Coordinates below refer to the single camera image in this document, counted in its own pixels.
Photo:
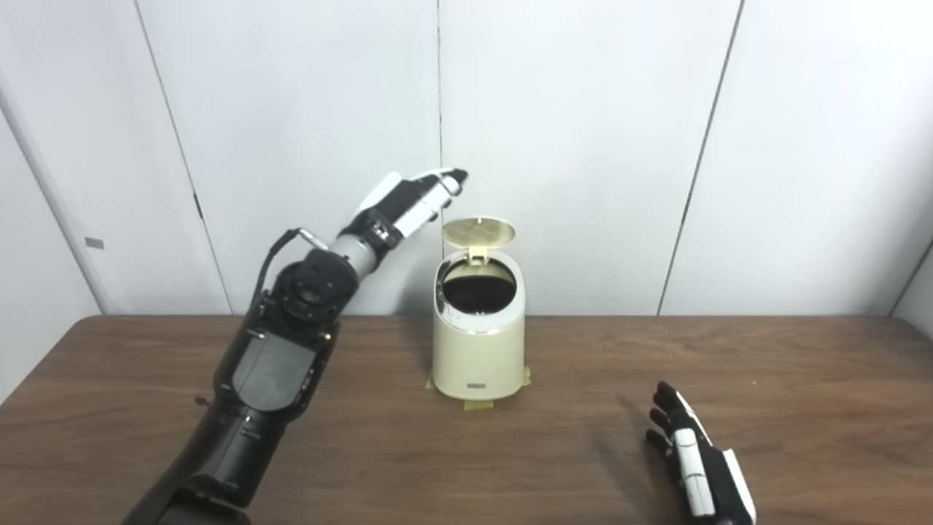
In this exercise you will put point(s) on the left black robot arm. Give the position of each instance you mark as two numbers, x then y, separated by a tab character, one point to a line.
270	372

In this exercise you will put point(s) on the cream round bin lid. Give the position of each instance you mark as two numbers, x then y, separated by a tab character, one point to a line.
477	232

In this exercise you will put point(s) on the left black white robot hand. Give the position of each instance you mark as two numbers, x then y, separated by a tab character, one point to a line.
397	208

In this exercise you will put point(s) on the cream-colored bin body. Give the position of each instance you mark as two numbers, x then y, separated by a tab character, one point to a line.
477	357

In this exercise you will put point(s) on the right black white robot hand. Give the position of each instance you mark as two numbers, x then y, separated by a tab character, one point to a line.
711	474

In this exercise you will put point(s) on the small gray wall sticker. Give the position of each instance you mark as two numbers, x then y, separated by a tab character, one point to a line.
94	243

